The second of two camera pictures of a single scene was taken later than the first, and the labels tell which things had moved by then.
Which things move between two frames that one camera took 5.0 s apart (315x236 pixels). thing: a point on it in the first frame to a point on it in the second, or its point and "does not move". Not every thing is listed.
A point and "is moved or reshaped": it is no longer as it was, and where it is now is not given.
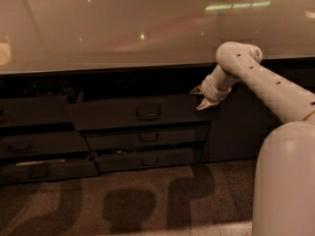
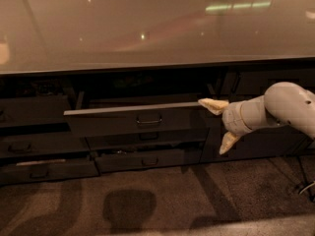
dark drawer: [150, 159] does not move
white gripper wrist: [212, 89] to [232, 119]
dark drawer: [47, 170] does not move
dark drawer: [34, 109] does not move
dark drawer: [43, 143] does not move
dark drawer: [102, 114] is moved or reshaped
